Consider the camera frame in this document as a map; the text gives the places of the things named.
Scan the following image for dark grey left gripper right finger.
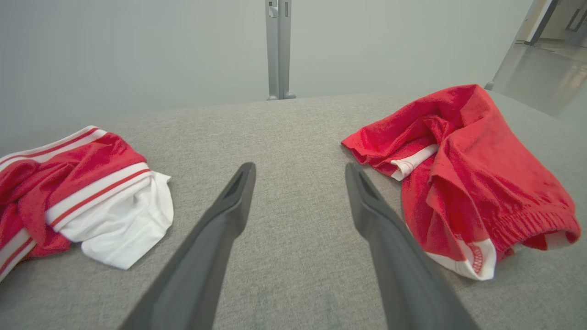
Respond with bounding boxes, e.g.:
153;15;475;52
345;163;480;330

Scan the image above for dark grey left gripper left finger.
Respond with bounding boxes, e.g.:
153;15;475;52
118;162;256;330

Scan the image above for red shorts with white trim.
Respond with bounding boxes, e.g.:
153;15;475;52
341;84;581;281

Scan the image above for red jersey with white sleeves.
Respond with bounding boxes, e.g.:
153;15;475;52
0;126;174;282

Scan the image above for grey metal partition post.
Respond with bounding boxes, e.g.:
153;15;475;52
265;0;297;101

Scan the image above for grey metal door frame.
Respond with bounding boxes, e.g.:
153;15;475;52
484;0;561;91

